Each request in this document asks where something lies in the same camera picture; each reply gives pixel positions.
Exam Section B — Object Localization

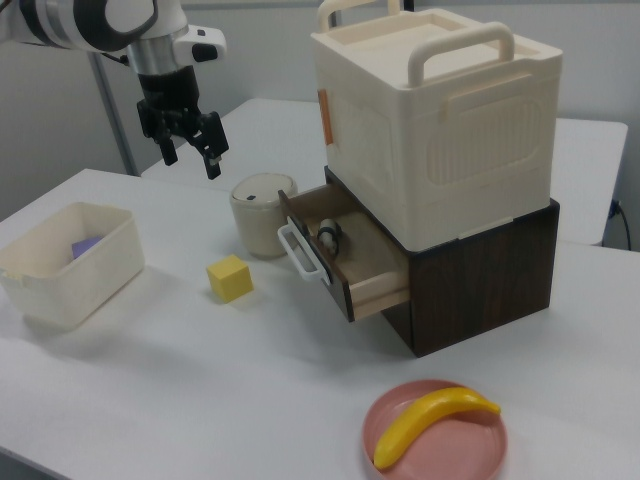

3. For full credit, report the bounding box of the cream storage box with handles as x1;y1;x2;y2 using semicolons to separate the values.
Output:
309;0;565;251

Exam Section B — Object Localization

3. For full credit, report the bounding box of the black power cable with plug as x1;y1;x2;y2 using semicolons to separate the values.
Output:
607;199;634;249

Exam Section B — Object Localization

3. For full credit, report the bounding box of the cream open plastic bin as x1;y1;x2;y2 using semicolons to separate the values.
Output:
0;201;146;332

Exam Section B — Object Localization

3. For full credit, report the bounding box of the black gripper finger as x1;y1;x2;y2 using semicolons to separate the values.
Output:
148;126;180;168
186;111;231;182

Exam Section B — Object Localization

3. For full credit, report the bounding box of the dark wood drawer cabinet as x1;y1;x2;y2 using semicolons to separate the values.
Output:
323;167;560;359

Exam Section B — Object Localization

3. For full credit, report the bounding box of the grey partition post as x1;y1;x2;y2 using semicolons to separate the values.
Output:
87;52;139;176

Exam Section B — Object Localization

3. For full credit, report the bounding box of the white drawer handle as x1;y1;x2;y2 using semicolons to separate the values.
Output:
277;223;326;281

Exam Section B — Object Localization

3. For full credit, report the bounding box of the purple foam block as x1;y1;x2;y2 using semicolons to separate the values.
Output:
69;234;107;261

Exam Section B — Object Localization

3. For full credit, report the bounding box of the yellow foam cube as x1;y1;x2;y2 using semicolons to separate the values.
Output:
206;253;254;304

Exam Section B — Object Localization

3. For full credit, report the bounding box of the white adjoining table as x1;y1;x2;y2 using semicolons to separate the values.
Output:
142;97;629;247

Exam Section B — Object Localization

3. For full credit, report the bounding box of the yellow toy banana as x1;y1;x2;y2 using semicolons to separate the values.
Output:
373;385;502;470

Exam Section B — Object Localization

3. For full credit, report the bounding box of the small panda toy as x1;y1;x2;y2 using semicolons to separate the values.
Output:
317;217;344;256

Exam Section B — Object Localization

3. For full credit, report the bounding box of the pink plate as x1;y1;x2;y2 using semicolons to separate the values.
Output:
360;378;509;480

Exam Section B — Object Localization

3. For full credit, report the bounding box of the cream lidded canister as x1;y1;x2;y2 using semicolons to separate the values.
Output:
228;172;300;260

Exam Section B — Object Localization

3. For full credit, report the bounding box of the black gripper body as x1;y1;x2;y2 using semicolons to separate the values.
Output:
135;64;202;141

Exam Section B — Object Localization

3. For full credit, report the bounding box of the wooden drawer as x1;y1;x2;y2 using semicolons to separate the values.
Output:
277;183;412;323

